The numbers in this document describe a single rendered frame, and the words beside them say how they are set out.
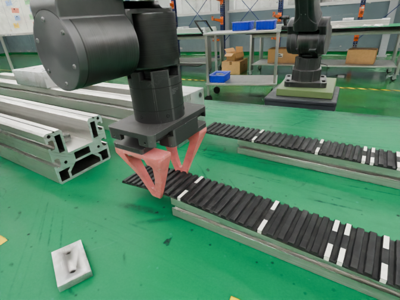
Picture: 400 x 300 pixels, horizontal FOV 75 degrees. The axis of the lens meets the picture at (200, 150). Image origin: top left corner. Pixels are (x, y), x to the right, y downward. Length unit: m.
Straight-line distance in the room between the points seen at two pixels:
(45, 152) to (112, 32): 0.27
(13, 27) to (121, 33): 6.38
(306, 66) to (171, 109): 0.62
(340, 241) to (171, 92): 0.21
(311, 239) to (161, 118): 0.19
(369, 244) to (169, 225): 0.20
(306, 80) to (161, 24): 0.64
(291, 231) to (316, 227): 0.03
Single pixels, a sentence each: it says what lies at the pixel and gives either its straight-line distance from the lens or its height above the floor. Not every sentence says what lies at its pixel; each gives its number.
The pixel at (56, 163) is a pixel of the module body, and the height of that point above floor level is 0.81.
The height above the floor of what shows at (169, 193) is 0.81.
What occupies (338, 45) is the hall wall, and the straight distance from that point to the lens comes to 7.92.
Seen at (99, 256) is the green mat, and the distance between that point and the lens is 0.32.
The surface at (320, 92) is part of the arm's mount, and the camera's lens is 0.83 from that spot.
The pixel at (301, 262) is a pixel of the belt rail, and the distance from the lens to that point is 0.28.
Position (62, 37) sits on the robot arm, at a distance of 0.22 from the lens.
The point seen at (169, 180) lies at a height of 0.81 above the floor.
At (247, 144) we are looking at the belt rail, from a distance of 0.46.
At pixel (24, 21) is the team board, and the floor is 1.18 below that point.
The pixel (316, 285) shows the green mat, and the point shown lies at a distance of 0.28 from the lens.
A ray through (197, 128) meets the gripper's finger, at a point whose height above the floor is 0.88.
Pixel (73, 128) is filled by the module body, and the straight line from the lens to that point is 0.51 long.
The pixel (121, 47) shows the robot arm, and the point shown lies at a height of 0.98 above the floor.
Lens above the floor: 1.00
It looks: 26 degrees down
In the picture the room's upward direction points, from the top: 4 degrees counter-clockwise
